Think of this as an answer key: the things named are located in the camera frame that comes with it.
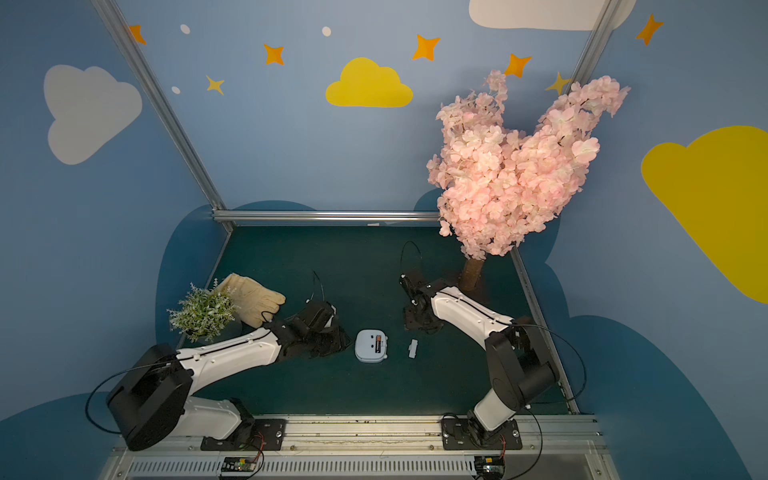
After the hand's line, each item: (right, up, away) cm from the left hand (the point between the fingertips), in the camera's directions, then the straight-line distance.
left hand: (351, 339), depth 86 cm
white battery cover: (+18, -4, +5) cm, 19 cm away
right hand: (+21, +4, +4) cm, 22 cm away
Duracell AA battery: (+8, -2, +1) cm, 8 cm away
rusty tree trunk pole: (+38, +19, +10) cm, 43 cm away
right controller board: (+36, -28, -13) cm, 47 cm away
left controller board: (-26, -27, -14) cm, 40 cm away
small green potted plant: (-37, +9, -8) cm, 39 cm away
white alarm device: (+6, -2, 0) cm, 6 cm away
